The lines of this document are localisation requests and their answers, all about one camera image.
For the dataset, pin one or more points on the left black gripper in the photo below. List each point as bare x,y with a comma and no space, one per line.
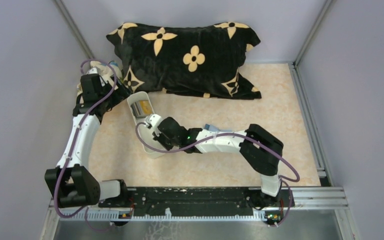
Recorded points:
119,87

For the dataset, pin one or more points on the white oblong plastic tray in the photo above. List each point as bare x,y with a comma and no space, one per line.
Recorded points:
145,133

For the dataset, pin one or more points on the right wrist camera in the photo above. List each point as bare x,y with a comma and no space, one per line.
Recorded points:
152,121

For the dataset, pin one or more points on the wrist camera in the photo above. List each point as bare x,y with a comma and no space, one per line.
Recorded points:
94,71
152,121

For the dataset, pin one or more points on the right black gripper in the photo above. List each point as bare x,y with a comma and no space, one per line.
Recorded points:
158,133

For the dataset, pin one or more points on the black cards in tray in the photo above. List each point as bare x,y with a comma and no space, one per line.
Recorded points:
137,110

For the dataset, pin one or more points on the black pillow with cream flowers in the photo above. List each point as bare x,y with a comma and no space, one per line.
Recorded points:
191,61

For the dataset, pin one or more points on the orange gold VIP card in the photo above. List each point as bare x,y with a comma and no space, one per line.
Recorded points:
145,107

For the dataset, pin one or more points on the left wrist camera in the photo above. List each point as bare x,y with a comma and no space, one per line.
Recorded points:
94,71

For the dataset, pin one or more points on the floral patterned cloth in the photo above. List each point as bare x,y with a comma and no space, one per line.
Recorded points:
109,73

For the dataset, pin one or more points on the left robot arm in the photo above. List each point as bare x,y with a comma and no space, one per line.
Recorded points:
70,182

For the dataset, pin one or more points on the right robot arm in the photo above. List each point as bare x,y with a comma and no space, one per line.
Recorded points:
257,146

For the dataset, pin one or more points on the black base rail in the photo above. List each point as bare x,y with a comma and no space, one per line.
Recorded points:
197,201

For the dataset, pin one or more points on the blue leather card holder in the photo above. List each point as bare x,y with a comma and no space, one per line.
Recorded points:
214,128

